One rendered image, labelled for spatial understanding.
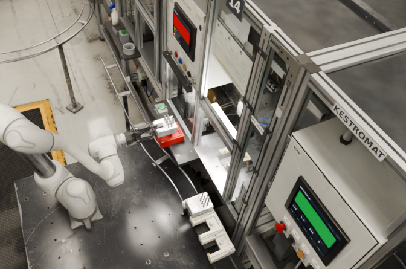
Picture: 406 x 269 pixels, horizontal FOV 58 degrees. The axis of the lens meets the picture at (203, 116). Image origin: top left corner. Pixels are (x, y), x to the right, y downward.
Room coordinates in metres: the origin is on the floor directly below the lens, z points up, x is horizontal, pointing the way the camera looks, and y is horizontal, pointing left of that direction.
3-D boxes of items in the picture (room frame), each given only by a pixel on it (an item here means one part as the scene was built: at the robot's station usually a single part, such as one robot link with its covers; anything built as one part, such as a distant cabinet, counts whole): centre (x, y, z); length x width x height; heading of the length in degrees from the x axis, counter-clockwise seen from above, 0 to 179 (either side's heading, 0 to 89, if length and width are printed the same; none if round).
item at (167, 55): (1.57, 0.18, 1.37); 0.36 x 0.04 x 0.04; 31
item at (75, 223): (0.97, 0.62, 0.71); 0.22 x 0.18 x 0.06; 31
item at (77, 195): (0.99, 0.64, 0.85); 0.18 x 0.16 x 0.22; 61
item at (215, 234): (0.91, -0.10, 0.84); 0.36 x 0.14 x 0.10; 31
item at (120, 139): (1.28, 0.45, 1.03); 0.09 x 0.06 x 0.09; 31
